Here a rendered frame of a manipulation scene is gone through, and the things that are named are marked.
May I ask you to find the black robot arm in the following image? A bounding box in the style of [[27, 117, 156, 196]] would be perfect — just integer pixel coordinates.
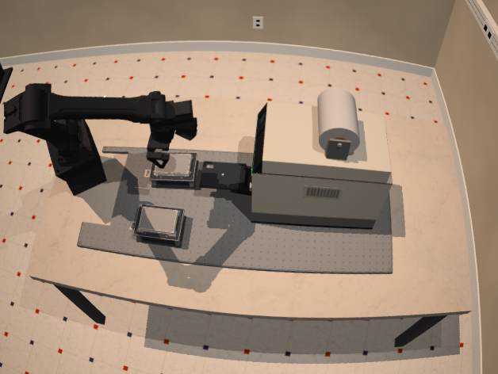
[[3, 83, 197, 163]]

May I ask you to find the beige cylinder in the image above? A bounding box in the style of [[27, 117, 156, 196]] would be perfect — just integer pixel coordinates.
[[317, 88, 360, 154]]

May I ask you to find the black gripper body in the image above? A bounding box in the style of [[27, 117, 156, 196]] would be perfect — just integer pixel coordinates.
[[146, 122, 170, 159]]

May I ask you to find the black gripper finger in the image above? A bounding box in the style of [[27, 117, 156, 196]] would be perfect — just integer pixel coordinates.
[[147, 154, 170, 169]]

